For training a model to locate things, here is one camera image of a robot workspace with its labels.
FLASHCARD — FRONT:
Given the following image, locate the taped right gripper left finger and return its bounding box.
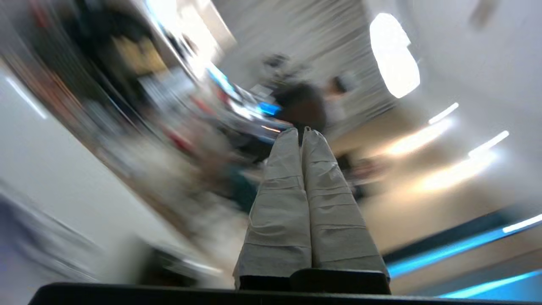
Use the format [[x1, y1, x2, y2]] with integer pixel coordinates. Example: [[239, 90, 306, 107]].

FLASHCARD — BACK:
[[234, 127, 313, 291]]

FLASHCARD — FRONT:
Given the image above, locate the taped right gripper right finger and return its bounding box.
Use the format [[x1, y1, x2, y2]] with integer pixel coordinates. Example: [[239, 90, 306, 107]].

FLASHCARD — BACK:
[[301, 127, 390, 282]]

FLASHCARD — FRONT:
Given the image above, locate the white round ceiling lamp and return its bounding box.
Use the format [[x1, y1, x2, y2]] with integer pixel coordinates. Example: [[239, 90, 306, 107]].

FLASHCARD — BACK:
[[370, 13, 421, 99]]

